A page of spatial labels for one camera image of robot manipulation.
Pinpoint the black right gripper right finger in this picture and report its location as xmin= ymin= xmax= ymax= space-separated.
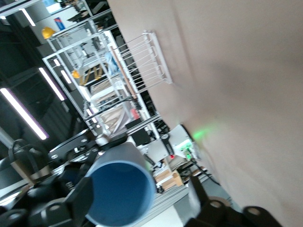
xmin=189 ymin=176 xmax=285 ymax=227

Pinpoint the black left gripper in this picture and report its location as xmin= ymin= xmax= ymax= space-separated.
xmin=48 ymin=129 xmax=129 ymax=183

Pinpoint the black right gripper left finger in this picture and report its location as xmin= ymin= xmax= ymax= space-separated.
xmin=0 ymin=176 xmax=94 ymax=227

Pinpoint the blue plastic cup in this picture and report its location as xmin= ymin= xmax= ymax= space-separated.
xmin=84 ymin=141 xmax=157 ymax=227

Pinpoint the black monitor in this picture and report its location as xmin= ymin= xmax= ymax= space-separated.
xmin=125 ymin=119 xmax=152 ymax=145

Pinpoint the red box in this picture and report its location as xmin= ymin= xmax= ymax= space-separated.
xmin=130 ymin=108 xmax=141 ymax=122

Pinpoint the cardboard box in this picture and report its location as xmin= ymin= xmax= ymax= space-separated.
xmin=153 ymin=165 xmax=184 ymax=191

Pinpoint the white metal shelf rack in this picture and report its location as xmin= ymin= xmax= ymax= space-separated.
xmin=42 ymin=20 xmax=164 ymax=138

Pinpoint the long ceiling light strip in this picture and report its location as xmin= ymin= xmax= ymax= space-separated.
xmin=0 ymin=87 xmax=49 ymax=140

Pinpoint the brown table cover sheet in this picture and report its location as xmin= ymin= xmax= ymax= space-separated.
xmin=107 ymin=0 xmax=303 ymax=227

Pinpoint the black left arm base cable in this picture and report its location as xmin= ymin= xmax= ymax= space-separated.
xmin=188 ymin=157 xmax=221 ymax=183

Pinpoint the aluminium rail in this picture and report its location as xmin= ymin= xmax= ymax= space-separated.
xmin=142 ymin=185 xmax=190 ymax=214

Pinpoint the white wire cup holder rack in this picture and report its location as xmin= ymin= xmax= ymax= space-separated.
xmin=110 ymin=29 xmax=174 ymax=100

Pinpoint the blue wall sign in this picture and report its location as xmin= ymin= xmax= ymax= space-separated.
xmin=53 ymin=17 xmax=66 ymax=31

